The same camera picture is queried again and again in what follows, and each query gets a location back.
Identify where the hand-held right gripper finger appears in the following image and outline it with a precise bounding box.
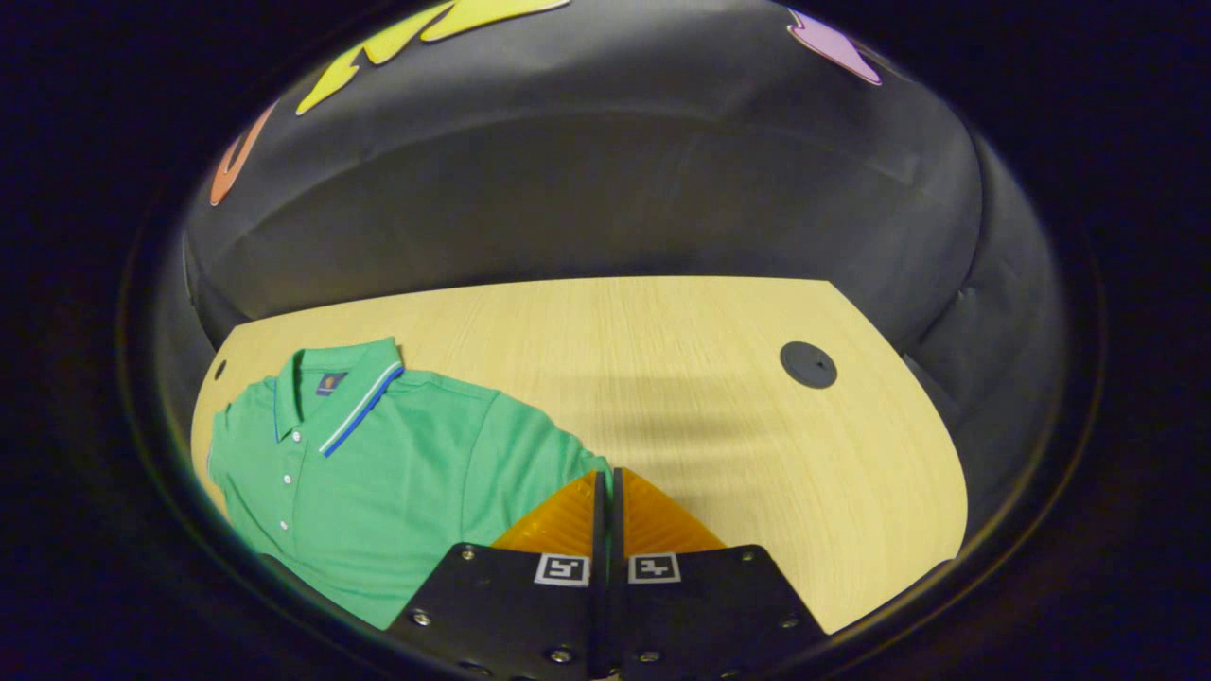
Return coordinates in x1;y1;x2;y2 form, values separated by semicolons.
610;467;829;681
386;470;606;681

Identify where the green T-shirt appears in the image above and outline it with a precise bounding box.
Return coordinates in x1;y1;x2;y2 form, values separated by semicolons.
206;337;614;631

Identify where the black table grommet cap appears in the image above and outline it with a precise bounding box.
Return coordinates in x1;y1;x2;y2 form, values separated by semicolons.
780;340;839;391

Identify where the black backdrop cloth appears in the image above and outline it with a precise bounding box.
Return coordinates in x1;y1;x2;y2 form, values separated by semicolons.
151;0;1070;531

